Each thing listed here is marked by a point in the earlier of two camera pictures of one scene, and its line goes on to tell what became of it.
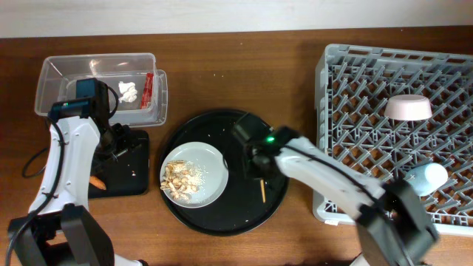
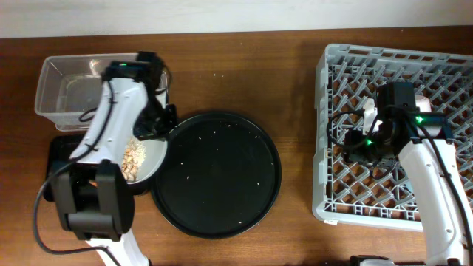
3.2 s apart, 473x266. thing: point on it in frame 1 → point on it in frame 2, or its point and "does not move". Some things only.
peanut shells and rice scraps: x=183 y=179 → x=134 y=157
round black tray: x=247 y=203 does not move
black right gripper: x=245 y=165 → x=351 y=147
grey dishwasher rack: x=353 y=83 does not move
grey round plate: x=194 y=175 → x=155 y=154
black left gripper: x=127 y=140 → x=146 y=133
